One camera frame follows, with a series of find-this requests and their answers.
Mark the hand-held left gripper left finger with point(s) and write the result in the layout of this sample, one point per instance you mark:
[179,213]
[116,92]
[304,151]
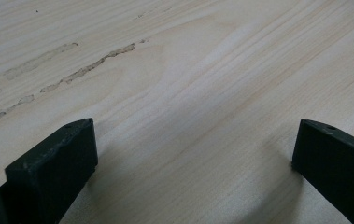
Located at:
[51,169]

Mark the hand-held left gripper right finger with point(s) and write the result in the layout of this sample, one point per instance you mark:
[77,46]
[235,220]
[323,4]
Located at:
[338,165]

